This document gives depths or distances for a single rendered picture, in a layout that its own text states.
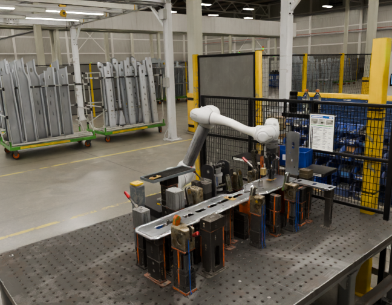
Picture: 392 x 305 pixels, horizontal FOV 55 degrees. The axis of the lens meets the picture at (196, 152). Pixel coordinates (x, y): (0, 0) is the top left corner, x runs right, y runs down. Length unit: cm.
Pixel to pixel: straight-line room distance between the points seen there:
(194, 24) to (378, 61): 768
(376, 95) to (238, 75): 230
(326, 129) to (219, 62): 239
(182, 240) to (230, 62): 342
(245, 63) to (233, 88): 36
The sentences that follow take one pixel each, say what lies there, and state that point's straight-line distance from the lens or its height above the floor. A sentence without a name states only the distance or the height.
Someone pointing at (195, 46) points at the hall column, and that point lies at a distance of 1021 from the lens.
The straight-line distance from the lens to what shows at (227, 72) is 505.
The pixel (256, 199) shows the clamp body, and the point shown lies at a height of 103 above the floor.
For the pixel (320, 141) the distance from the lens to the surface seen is 318.
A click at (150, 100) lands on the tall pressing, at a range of 1060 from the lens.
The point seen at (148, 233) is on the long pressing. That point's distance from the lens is 203.
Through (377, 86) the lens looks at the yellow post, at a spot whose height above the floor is 167.
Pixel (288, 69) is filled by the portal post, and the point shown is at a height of 173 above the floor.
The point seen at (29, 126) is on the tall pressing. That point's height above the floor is 63.
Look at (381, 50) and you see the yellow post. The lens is 299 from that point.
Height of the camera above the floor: 186
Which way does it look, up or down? 13 degrees down
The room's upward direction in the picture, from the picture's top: 2 degrees counter-clockwise
